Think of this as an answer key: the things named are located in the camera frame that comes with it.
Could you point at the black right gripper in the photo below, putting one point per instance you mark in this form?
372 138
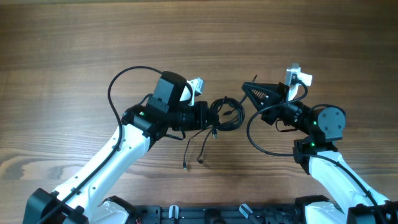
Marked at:
283 101

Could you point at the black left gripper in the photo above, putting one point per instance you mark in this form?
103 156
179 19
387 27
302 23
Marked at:
200 109

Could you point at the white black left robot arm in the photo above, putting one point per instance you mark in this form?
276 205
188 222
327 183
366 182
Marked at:
81 199

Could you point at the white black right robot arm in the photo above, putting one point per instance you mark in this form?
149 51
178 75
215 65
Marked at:
353 200

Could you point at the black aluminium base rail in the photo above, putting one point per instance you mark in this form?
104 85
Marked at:
245 213

